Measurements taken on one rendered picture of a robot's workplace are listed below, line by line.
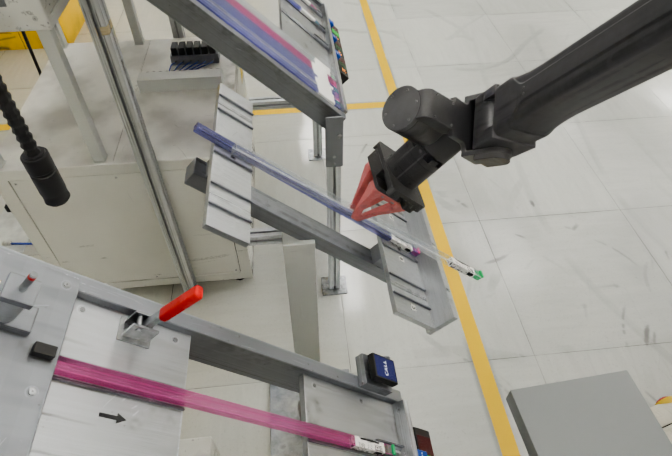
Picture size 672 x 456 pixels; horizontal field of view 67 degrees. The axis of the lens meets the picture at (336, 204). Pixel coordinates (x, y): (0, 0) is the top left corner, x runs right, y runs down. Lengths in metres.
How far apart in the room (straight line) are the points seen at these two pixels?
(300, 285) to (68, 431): 0.58
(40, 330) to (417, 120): 0.43
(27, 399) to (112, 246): 1.31
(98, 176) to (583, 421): 1.29
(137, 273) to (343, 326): 0.72
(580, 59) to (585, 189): 1.96
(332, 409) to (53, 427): 0.37
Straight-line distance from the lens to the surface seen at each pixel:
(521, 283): 2.00
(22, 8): 1.32
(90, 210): 1.66
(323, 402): 0.76
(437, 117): 0.61
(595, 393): 1.13
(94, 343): 0.60
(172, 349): 0.64
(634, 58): 0.49
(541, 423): 1.06
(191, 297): 0.55
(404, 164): 0.68
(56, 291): 0.53
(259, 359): 0.71
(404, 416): 0.86
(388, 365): 0.83
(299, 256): 0.96
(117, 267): 1.85
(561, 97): 0.54
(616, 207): 2.43
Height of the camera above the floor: 1.53
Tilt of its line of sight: 45 degrees down
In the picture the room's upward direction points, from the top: straight up
